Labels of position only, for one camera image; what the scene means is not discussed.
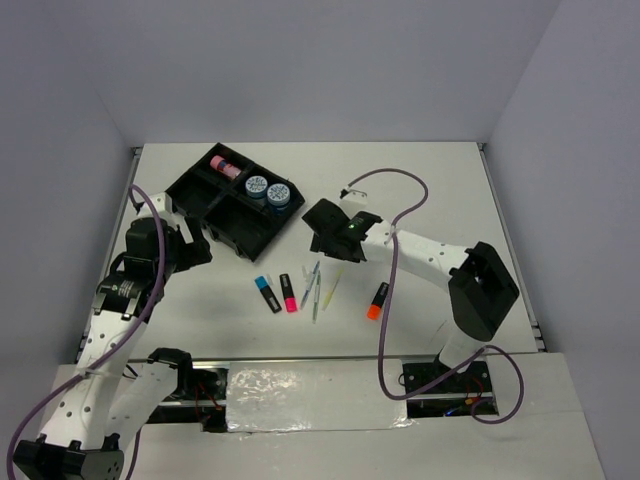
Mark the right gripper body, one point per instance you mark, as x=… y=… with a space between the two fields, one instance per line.
x=353 y=259

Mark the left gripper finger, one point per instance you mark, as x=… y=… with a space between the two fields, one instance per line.
x=194 y=225
x=200 y=252

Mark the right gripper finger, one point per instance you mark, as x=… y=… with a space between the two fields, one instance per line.
x=325 y=215
x=325 y=243

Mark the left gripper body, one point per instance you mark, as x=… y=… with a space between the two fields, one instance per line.
x=178 y=259

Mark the yellow pen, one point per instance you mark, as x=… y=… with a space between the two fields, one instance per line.
x=333 y=286

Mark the green white pen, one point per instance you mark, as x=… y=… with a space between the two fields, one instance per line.
x=316 y=300

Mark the blue tape roll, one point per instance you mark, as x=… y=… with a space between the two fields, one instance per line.
x=256 y=187
x=278 y=197

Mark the blue white pen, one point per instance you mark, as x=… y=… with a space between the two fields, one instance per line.
x=310 y=282

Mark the pink cap glue bottle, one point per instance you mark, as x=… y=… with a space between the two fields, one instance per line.
x=224 y=167

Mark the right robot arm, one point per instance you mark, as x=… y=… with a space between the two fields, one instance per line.
x=481 y=289

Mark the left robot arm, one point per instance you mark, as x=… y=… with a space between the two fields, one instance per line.
x=94 y=422

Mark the black compartment tray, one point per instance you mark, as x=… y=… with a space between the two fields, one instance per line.
x=247 y=226

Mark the blue highlighter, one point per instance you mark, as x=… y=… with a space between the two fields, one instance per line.
x=267 y=293

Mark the pink highlighter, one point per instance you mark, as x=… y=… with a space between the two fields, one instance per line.
x=288 y=293

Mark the orange highlighter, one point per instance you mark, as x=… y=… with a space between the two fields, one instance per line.
x=377 y=303

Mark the silver foil panel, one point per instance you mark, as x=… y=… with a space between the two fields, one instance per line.
x=300 y=396

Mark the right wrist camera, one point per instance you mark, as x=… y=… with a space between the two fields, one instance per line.
x=352 y=201

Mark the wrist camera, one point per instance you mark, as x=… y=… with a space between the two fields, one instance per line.
x=352 y=201
x=163 y=205

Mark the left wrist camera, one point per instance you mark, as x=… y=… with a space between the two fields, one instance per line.
x=163 y=205

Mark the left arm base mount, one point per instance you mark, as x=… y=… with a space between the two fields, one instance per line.
x=200 y=396

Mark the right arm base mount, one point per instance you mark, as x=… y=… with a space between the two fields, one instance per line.
x=453 y=397

